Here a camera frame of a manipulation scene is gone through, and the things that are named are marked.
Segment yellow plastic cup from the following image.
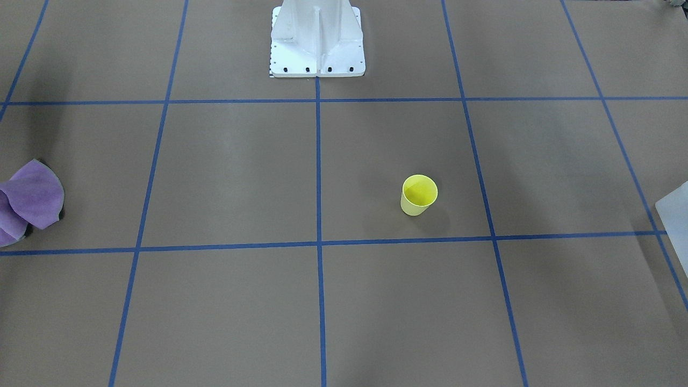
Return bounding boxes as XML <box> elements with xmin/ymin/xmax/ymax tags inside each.
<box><xmin>400</xmin><ymin>174</ymin><xmax>439</xmax><ymax>216</ymax></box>

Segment purple microfiber cloth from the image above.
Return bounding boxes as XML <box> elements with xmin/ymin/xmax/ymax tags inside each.
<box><xmin>1</xmin><ymin>159</ymin><xmax>66</xmax><ymax>247</ymax></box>

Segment clear plastic storage box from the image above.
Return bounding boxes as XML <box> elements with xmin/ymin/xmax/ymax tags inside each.
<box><xmin>655</xmin><ymin>182</ymin><xmax>687</xmax><ymax>273</ymax></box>

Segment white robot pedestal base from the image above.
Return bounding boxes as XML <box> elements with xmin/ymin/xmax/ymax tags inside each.
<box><xmin>269</xmin><ymin>1</ymin><xmax>366</xmax><ymax>78</ymax></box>

